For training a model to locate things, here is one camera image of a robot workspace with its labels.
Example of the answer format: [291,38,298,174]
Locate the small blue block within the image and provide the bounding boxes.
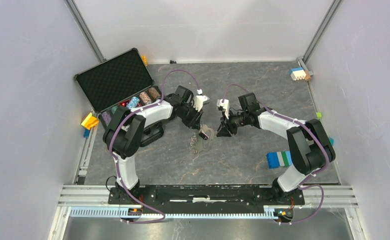
[83,129,91,139]

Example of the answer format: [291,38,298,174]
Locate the orange yellow block behind case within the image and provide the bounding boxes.
[142,56,148,66]

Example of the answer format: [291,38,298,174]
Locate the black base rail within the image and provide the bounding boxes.
[108,184,305,215]

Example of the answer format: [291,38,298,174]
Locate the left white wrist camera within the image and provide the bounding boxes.
[193,89,210,112]

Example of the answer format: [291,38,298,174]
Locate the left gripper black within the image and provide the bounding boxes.
[179,103,204,131]

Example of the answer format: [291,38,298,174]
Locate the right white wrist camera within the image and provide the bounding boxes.
[217,98,230,119]

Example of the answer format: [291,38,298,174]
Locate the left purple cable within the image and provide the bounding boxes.
[108,68,204,225]

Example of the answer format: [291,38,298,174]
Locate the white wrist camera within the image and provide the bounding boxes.
[193,89,210,112]
[217,98,230,119]

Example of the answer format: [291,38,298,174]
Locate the black poker chip case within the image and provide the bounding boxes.
[74,48,161,129]

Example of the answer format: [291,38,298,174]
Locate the blue white tan block stack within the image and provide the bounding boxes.
[290,67,311,81]

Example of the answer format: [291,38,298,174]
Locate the purple cable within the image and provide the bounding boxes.
[220,83,331,226]
[108,68,204,225]

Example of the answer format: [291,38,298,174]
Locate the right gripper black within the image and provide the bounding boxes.
[216,109,248,138]

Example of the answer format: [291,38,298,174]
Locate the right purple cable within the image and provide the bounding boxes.
[220,83,331,226]

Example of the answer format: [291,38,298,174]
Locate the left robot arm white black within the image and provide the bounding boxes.
[103,86,209,204]

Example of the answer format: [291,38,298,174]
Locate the keys with black tag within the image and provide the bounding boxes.
[198,130,210,141]

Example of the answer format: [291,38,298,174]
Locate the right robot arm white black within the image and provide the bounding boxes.
[217,93,336,204]

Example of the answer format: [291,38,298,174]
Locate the blue green white block stack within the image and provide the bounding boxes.
[266,151,292,169]

